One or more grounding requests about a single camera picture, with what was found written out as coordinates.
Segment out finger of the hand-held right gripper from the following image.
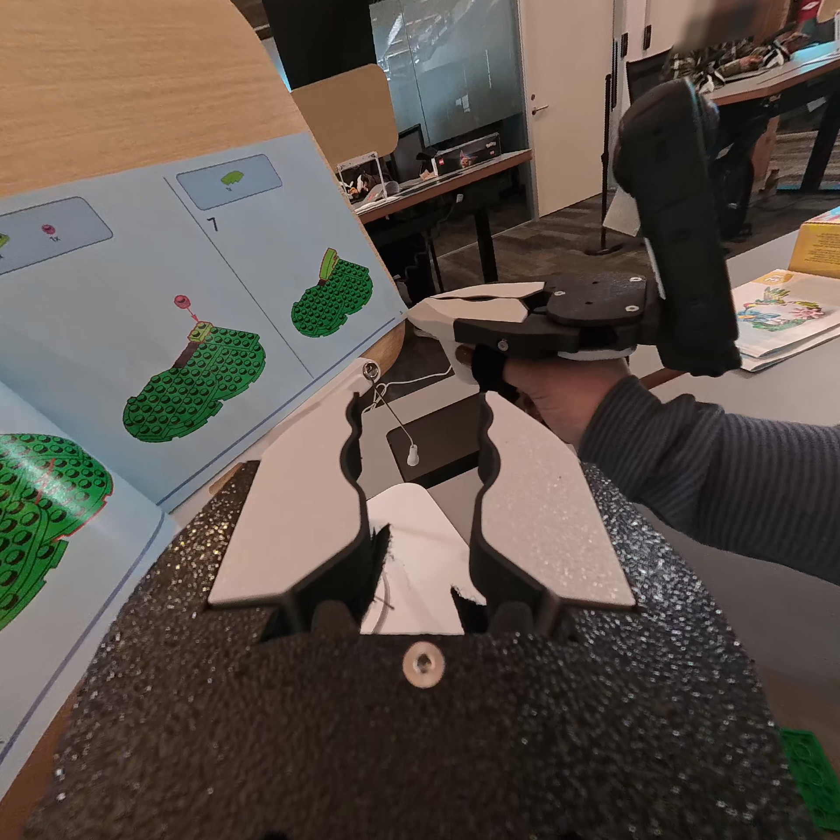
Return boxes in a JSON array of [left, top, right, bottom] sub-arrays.
[[428, 281, 548, 305], [406, 298, 530, 343]]

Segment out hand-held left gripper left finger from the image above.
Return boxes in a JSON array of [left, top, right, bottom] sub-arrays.
[[207, 392, 393, 631]]

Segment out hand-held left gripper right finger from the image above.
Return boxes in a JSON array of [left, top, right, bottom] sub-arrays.
[[467, 392, 637, 634]]

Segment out instruction booklet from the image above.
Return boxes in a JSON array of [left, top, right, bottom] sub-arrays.
[[0, 131, 408, 762]]

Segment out green rectangular lego plate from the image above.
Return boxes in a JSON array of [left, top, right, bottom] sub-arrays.
[[780, 727, 840, 833]]

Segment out person's right hand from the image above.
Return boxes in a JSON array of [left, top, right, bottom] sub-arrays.
[[504, 357, 632, 448]]

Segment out wooden-top desk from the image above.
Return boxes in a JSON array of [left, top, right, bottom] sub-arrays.
[[353, 148, 534, 286], [707, 47, 840, 194]]

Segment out black square pad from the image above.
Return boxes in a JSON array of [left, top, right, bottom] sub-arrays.
[[386, 394, 484, 490]]

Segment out black cardboard box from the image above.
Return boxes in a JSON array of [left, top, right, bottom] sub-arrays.
[[435, 133, 504, 176]]

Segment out black floor stand pole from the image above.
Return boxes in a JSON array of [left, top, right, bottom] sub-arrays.
[[583, 72, 632, 258]]

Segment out black monitor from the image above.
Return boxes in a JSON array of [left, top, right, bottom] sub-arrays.
[[392, 123, 429, 186]]

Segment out small toy figures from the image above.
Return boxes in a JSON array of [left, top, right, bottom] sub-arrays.
[[336, 151, 403, 202]]

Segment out stack of paper booklets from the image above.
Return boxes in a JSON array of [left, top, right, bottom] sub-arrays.
[[730, 268, 840, 375]]

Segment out white door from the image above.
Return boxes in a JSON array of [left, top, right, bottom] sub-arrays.
[[521, 0, 621, 219]]

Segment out rounded wooden panel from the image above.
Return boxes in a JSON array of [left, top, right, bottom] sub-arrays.
[[290, 63, 400, 177]]

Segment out yellow cardboard box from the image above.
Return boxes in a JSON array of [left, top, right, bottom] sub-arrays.
[[786, 205, 840, 280]]

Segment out black office chair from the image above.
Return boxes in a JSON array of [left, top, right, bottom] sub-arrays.
[[623, 47, 677, 109]]

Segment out wooden book stand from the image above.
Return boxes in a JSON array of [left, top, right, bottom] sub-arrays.
[[0, 0, 488, 636]]

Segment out white-tipped page holder wire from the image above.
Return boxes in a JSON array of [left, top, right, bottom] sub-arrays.
[[363, 360, 422, 469]]

